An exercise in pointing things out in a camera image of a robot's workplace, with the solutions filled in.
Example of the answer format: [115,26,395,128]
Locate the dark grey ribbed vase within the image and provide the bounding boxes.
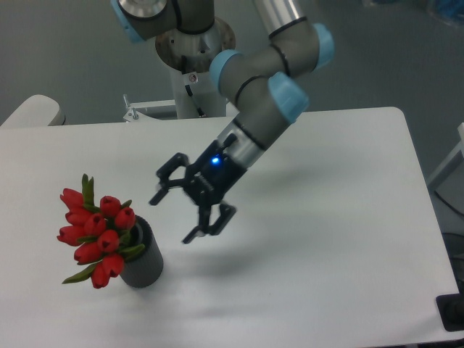
[120,215,164,288]

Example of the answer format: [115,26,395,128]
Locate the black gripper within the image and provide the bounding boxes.
[149,141,247,244]

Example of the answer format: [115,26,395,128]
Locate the transparent container blue items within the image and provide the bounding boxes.
[427,0,463,26]

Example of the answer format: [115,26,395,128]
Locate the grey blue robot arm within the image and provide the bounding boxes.
[112,1,334,243]

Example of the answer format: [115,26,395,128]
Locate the red tulip bouquet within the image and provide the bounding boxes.
[57,173,149,289]

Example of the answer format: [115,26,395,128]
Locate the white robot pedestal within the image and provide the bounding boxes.
[123,17,236,122]

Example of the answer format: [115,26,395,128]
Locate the black device at table edge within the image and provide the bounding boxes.
[436,294,463,332]

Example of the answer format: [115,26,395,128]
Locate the white chair armrest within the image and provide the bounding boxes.
[1,94,67,129]

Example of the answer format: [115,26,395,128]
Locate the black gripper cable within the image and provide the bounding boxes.
[220,133,237,152]

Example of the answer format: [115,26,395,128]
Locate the white furniture frame right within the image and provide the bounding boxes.
[426,122,464,215]

